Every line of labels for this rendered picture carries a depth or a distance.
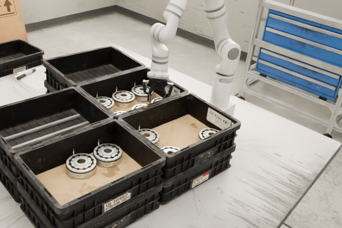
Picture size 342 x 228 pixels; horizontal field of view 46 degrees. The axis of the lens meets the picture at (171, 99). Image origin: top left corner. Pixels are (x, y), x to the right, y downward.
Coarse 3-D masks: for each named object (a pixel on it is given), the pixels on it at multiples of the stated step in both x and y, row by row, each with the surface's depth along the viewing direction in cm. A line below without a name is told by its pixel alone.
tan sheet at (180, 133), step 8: (176, 120) 174; (184, 120) 174; (192, 120) 175; (160, 128) 167; (168, 128) 168; (176, 128) 168; (184, 128) 169; (192, 128) 169; (200, 128) 170; (160, 136) 162; (168, 136) 162; (176, 136) 163; (184, 136) 164; (192, 136) 164; (160, 144) 157; (168, 144) 158; (176, 144) 158; (184, 144) 159
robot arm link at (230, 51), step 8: (224, 40) 183; (232, 40) 183; (224, 48) 179; (232, 48) 179; (240, 48) 181; (224, 56) 180; (232, 56) 181; (224, 64) 182; (232, 64) 183; (216, 72) 187; (224, 72) 184; (232, 72) 186
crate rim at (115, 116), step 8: (128, 72) 187; (96, 80) 176; (104, 80) 178; (168, 80) 184; (80, 88) 169; (184, 88) 179; (88, 96) 164; (176, 96) 172; (152, 104) 163; (112, 112) 155; (128, 112) 156
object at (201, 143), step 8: (184, 96) 173; (160, 104) 164; (208, 104) 168; (136, 112) 157; (224, 112) 164; (120, 120) 151; (232, 128) 154; (144, 136) 143; (208, 136) 147; (216, 136) 149; (152, 144) 140; (192, 144) 142; (200, 144) 143; (208, 144) 147; (160, 152) 136; (176, 152) 137; (184, 152) 139; (168, 160) 135
